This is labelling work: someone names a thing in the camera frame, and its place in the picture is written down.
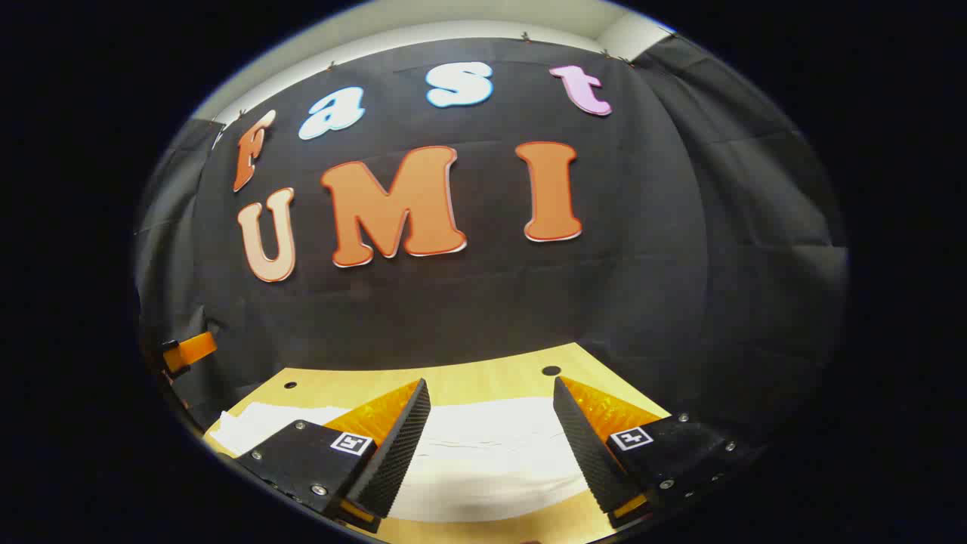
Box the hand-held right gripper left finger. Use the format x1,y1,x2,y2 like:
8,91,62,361
234,378,432,533

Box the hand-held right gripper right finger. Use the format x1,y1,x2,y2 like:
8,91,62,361
552,376,756,530

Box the white jeans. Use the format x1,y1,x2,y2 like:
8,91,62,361
208,396,605,524

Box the black backdrop cloth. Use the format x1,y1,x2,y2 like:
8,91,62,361
134,36,848,454

